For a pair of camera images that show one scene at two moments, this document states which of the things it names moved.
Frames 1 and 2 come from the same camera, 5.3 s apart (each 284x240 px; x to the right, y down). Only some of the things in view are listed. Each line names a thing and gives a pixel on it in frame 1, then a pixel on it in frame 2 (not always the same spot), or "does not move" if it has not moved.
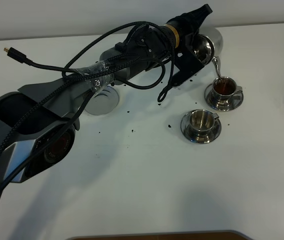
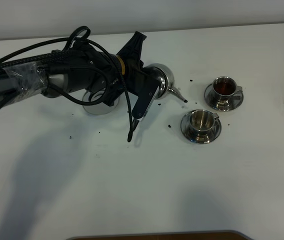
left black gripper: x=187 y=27 -> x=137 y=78
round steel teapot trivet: x=103 y=102 does not move
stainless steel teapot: x=207 y=45 -> x=166 y=86
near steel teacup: x=202 y=122 does not move
